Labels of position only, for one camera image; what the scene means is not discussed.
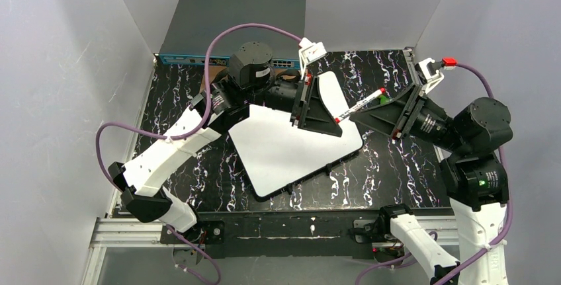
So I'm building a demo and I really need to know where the grey blue network switch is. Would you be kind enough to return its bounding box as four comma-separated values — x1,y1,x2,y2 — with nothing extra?
158,0,306,69

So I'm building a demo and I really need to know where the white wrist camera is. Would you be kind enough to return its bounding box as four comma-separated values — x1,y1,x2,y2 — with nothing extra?
298,38,327,77
415,58,458,96

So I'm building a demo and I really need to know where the white whiteboard black frame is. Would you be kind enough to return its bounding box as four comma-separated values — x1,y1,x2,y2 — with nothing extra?
228,69,365,203

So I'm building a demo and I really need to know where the green white plastic fitting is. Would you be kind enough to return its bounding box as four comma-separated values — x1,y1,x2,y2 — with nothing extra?
378,95,391,104

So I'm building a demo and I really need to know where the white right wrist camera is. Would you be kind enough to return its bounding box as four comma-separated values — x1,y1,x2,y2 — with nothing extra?
415,58,458,96

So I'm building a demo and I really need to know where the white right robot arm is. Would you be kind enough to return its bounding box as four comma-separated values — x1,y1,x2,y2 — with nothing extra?
349,87,513,284

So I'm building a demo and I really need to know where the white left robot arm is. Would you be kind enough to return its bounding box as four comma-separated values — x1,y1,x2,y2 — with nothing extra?
108,41,343,233

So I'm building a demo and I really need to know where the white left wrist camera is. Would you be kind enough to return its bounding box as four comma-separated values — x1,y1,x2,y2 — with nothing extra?
298,38,327,77

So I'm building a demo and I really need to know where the aluminium frame rail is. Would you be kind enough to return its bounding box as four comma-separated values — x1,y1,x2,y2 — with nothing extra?
81,216,459,284

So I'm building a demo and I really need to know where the brown wooden board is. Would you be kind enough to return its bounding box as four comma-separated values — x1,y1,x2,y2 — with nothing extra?
199,66,229,92

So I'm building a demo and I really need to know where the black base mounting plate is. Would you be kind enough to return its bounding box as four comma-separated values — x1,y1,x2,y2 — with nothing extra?
181,209,380,259

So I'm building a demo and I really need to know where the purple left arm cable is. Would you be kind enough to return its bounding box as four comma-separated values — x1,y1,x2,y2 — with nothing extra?
95,22,304,285

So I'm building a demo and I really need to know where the white marker pen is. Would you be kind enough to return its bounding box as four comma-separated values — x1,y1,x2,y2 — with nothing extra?
334,89,381,124

